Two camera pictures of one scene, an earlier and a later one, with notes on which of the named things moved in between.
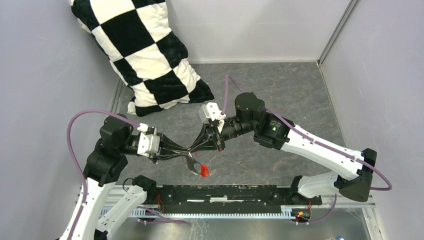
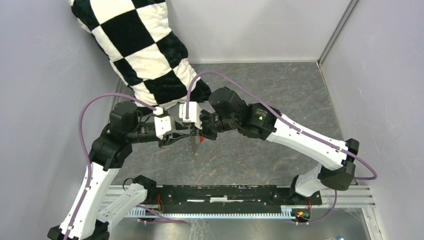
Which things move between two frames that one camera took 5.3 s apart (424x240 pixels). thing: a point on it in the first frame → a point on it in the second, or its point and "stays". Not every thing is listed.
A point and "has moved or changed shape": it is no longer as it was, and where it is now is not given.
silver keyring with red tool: x=204 y=170 has moved or changed shape
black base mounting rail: x=231 y=199 stays
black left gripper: x=166 y=142 → x=169 y=138
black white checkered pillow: x=137 y=38 stays
